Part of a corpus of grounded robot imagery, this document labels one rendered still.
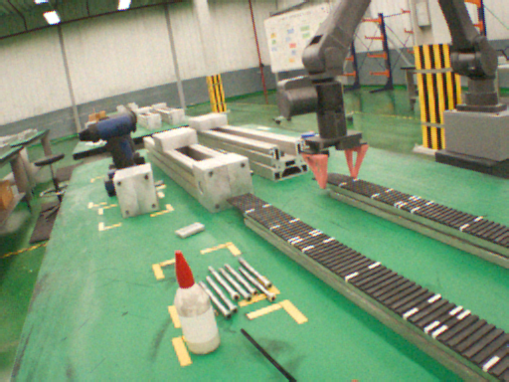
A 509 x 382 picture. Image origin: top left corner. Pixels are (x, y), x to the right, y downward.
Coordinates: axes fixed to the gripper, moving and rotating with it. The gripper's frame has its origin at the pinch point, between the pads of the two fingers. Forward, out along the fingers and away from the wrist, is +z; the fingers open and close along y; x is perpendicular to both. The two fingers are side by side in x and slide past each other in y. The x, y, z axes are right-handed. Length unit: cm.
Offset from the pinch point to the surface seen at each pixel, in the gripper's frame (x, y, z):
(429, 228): 26.5, 1.3, 2.2
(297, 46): -532, -306, -54
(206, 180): -11.7, 23.7, -3.8
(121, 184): -26.0, 40.0, -4.6
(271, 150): -20.8, 4.2, -4.4
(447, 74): -194, -274, 1
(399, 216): 19.4, 1.4, 2.2
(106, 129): -51, 40, -16
